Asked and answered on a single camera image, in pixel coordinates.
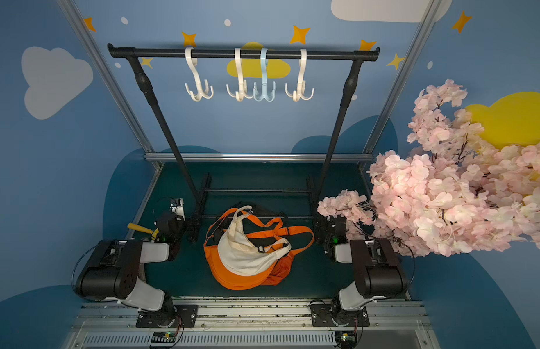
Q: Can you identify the pink cherry blossom tree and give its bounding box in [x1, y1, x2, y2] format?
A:
[317, 79, 540, 257]

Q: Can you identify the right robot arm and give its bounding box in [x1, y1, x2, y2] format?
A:
[324, 218, 410, 327]

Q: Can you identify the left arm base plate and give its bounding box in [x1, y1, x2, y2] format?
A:
[136, 304, 198, 329]

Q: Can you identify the cream sling bag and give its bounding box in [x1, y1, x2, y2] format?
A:
[218, 205, 291, 277]

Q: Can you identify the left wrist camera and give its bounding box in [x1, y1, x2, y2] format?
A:
[170, 198, 185, 220]

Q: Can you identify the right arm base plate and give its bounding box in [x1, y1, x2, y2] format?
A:
[309, 302, 370, 329]

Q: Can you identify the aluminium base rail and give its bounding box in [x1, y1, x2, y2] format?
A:
[63, 297, 440, 348]

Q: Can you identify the orange ripstop waist bag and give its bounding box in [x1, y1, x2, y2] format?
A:
[261, 252, 295, 286]

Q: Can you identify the yellow handled brush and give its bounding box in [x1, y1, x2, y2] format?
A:
[127, 223, 159, 241]

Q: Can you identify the black clothes rack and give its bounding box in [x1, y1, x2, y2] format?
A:
[108, 44, 380, 243]

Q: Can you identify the white hook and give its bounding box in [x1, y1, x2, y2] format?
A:
[184, 47, 215, 102]
[226, 48, 253, 102]
[285, 49, 314, 102]

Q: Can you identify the left circuit board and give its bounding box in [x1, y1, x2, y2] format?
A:
[149, 332, 177, 348]

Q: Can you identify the aluminium frame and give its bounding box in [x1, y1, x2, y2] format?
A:
[61, 1, 430, 228]

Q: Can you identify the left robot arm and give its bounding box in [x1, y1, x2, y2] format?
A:
[71, 210, 187, 330]

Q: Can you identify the circuit board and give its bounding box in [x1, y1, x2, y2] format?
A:
[334, 332, 358, 349]
[149, 332, 177, 348]

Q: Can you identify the light blue hook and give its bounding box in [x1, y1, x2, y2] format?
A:
[253, 48, 276, 103]

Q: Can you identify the right circuit board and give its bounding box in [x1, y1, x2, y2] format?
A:
[334, 332, 358, 349]

